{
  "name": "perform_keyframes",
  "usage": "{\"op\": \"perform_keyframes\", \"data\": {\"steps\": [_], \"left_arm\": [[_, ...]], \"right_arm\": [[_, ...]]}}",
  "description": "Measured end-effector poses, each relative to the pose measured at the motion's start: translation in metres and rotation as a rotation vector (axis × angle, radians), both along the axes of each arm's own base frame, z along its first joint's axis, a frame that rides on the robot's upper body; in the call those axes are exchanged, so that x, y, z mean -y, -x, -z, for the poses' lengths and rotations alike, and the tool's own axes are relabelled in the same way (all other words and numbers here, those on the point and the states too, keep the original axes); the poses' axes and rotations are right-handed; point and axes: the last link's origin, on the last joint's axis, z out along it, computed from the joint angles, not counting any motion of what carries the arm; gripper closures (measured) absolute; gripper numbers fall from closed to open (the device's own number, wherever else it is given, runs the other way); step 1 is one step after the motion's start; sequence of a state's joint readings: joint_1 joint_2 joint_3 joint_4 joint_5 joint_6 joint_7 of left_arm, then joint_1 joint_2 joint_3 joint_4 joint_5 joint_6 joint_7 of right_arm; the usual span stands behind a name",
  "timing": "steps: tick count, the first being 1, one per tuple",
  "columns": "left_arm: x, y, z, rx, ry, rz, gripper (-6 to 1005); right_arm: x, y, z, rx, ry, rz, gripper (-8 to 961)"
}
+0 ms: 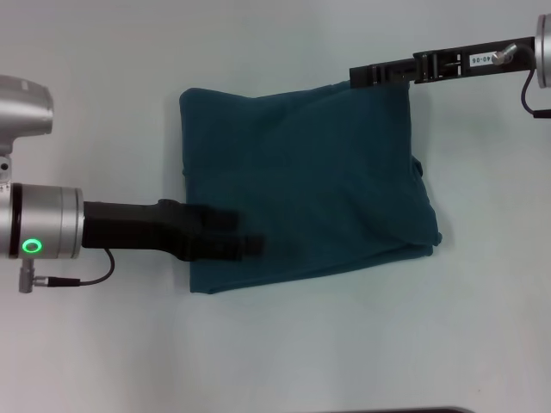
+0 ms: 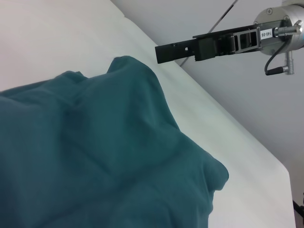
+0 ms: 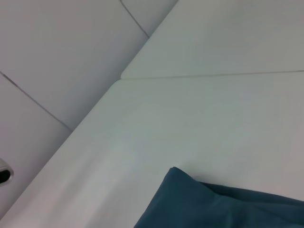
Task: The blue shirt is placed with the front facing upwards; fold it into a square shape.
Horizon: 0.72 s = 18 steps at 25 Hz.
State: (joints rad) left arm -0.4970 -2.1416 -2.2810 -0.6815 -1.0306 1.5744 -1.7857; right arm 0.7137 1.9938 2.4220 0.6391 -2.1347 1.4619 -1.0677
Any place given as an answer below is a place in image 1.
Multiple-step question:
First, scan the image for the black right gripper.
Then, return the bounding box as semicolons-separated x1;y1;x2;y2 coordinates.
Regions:
349;35;537;90

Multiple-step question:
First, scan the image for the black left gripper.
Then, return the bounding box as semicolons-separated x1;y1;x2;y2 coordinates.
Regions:
81;197;268;264

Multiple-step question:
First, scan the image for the teal FREE print T-shirt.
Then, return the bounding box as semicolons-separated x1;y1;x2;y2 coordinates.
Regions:
177;81;445;296

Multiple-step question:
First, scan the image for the silver right arm cable connector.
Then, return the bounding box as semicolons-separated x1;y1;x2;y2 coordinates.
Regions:
492;42;520;67

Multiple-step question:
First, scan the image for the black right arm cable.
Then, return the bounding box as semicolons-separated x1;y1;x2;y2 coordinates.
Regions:
521;70;551;120

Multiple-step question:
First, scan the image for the grey left arm cable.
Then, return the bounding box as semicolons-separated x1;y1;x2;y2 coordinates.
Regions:
17;249;117;295

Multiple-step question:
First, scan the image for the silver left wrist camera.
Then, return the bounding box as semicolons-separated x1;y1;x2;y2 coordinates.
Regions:
0;74;56;184

